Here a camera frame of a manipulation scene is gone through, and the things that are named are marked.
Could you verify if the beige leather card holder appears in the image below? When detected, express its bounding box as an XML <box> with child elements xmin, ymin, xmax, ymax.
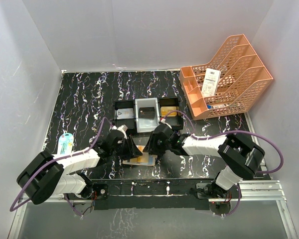
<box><xmin>123</xmin><ymin>145</ymin><xmax>157</xmax><ymax>166</ymax></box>

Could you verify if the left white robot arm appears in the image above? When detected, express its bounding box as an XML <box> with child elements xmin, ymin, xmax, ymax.
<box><xmin>16</xmin><ymin>129</ymin><xmax>143</xmax><ymax>205</ymax></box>

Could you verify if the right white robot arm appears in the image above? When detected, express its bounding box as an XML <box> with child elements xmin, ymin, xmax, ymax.
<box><xmin>143</xmin><ymin>123</ymin><xmax>265</xmax><ymax>198</ymax></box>

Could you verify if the gold card in right tray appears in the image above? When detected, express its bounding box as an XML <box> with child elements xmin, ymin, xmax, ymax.
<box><xmin>160</xmin><ymin>106</ymin><xmax>177</xmax><ymax>117</ymax></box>

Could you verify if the black card in white tray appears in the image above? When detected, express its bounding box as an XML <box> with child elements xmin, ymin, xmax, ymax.
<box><xmin>138</xmin><ymin>107</ymin><xmax>155</xmax><ymax>119</ymax></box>

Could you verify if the silver card in left tray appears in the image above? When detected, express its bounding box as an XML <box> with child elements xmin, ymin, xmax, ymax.
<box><xmin>116</xmin><ymin>108</ymin><xmax>134</xmax><ymax>120</ymax></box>

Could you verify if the white middle tray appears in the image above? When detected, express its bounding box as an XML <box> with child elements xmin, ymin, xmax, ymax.
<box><xmin>135</xmin><ymin>98</ymin><xmax>159</xmax><ymax>133</ymax></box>

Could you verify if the right black tray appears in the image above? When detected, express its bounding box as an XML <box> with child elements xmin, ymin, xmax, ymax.
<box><xmin>158</xmin><ymin>97</ymin><xmax>183</xmax><ymax>130</ymax></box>

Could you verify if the black tray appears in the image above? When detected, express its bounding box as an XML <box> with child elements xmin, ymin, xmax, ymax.
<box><xmin>158</xmin><ymin>97</ymin><xmax>183</xmax><ymax>130</ymax></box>
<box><xmin>113</xmin><ymin>100</ymin><xmax>137</xmax><ymax>134</ymax></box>

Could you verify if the left black tray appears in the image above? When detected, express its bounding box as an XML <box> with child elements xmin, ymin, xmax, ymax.
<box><xmin>113</xmin><ymin>100</ymin><xmax>137</xmax><ymax>134</ymax></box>

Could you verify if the blue packaged item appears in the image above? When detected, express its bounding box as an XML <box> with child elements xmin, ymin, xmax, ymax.
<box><xmin>57</xmin><ymin>133</ymin><xmax>74</xmax><ymax>154</ymax></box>

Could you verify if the black front base bar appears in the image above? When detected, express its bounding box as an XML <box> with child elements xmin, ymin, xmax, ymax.
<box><xmin>92</xmin><ymin>178</ymin><xmax>241</xmax><ymax>210</ymax></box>

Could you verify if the white paper receipt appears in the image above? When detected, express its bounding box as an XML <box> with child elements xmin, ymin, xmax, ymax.
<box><xmin>201</xmin><ymin>68</ymin><xmax>221</xmax><ymax>98</ymax></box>

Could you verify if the orange plastic file organizer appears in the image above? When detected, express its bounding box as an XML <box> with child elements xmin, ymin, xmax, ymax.
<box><xmin>179</xmin><ymin>34</ymin><xmax>273</xmax><ymax>120</ymax></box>

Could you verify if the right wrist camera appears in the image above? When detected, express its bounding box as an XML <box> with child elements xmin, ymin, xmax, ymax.
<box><xmin>160</xmin><ymin>119</ymin><xmax>169</xmax><ymax>125</ymax></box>

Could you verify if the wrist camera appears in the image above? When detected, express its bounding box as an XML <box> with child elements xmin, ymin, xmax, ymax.
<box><xmin>111</xmin><ymin>124</ymin><xmax>128</xmax><ymax>139</ymax></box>
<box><xmin>160</xmin><ymin>119</ymin><xmax>169</xmax><ymax>125</ymax></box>

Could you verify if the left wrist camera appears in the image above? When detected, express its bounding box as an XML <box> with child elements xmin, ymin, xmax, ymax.
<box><xmin>111</xmin><ymin>124</ymin><xmax>128</xmax><ymax>139</ymax></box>

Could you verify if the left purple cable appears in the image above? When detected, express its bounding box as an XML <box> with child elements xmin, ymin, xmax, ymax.
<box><xmin>9</xmin><ymin>117</ymin><xmax>115</xmax><ymax>212</ymax></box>

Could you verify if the aluminium frame rail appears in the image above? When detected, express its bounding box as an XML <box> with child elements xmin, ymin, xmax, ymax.
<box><xmin>9</xmin><ymin>180</ymin><xmax>297</xmax><ymax>239</ymax></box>

